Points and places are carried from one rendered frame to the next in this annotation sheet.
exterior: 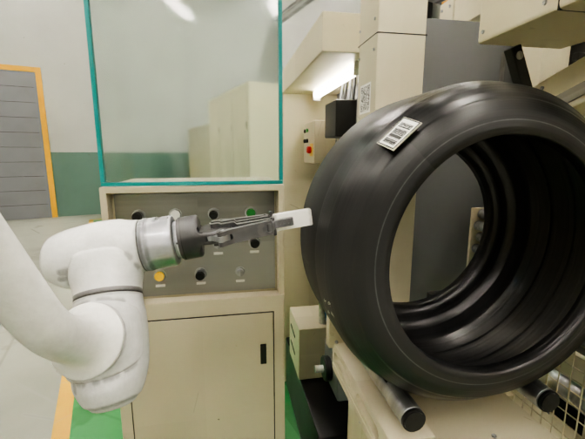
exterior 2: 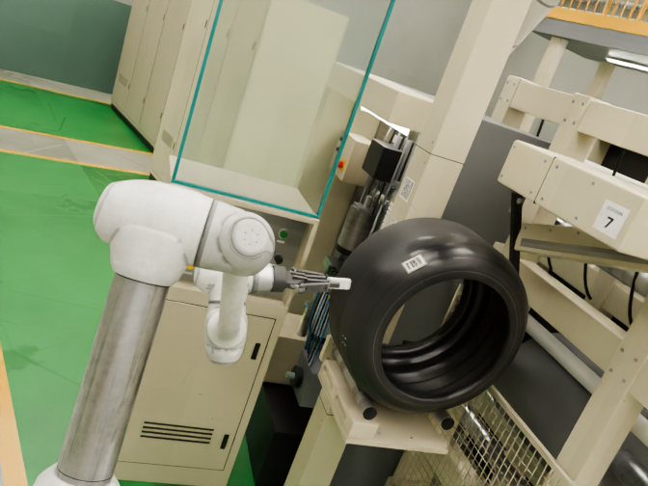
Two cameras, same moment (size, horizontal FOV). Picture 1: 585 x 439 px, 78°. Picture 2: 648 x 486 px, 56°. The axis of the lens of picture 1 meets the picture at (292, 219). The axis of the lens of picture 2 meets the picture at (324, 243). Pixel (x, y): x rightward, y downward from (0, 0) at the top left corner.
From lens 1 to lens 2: 116 cm
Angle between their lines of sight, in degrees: 13
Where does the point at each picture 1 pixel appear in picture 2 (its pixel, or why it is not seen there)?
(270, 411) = (244, 398)
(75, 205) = not seen: outside the picture
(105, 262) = not seen: hidden behind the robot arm
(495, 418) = (417, 430)
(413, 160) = (416, 280)
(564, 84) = (535, 234)
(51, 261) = (206, 278)
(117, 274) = not seen: hidden behind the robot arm
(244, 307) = (253, 310)
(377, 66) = (422, 176)
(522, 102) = (482, 264)
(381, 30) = (434, 153)
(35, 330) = (234, 325)
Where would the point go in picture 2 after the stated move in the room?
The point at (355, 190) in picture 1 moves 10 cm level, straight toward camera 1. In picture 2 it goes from (382, 284) to (382, 298)
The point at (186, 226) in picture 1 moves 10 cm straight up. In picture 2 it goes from (281, 275) to (292, 242)
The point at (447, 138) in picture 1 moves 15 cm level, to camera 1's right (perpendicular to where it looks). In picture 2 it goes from (437, 274) to (485, 288)
